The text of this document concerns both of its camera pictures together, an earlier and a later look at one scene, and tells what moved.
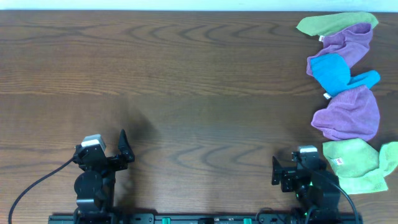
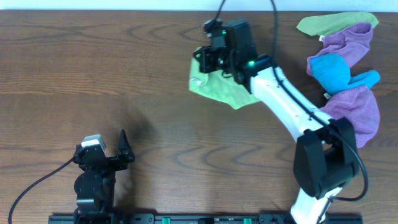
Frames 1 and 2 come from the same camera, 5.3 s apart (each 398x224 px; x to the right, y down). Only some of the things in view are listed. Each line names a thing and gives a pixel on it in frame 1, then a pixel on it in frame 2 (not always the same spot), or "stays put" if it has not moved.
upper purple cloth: [352, 44] stays put
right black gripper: [288, 173] to [206, 61]
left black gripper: [112, 160] stays put
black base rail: [205, 219] stays put
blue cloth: [333, 72] stays put
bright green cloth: [360, 167] to [213, 86]
